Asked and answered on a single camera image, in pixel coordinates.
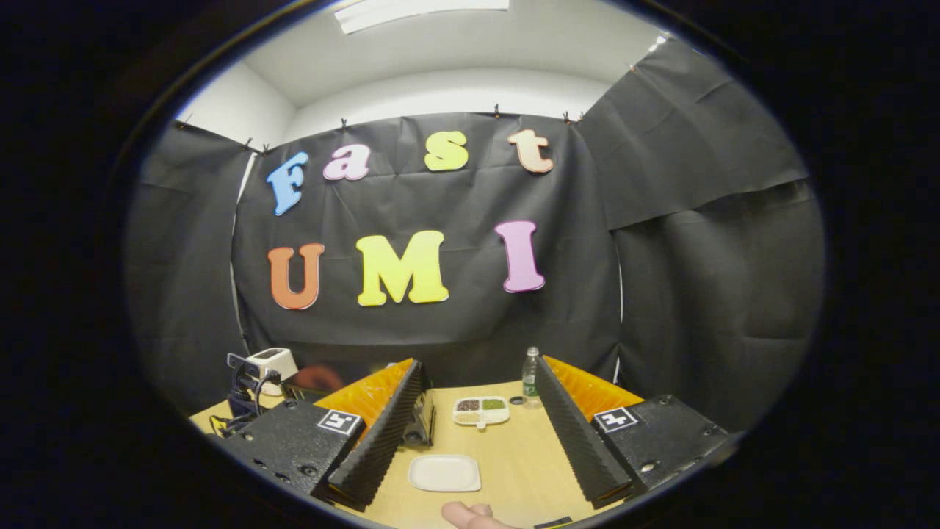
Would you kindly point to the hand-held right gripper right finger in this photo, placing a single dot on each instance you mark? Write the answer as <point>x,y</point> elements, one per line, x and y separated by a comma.
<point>573,437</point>

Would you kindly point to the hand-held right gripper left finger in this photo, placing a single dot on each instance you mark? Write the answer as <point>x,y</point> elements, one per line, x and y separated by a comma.
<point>385,433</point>

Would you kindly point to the white divided dish of grains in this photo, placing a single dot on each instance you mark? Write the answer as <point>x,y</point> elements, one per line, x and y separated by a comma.
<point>481,411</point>

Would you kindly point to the clear plastic water bottle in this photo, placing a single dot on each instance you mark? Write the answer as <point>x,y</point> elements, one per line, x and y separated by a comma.
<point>530,382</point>

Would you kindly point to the ceiling light panel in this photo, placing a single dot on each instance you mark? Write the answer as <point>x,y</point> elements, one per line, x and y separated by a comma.
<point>418,11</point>

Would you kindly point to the white toaster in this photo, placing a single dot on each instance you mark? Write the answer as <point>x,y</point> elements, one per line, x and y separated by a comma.
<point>275,361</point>

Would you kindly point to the white rectangular plate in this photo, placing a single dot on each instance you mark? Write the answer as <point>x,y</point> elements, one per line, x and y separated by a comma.
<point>444,472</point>

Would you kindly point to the black electric oven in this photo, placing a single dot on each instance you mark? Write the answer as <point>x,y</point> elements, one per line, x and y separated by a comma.
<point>420,425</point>

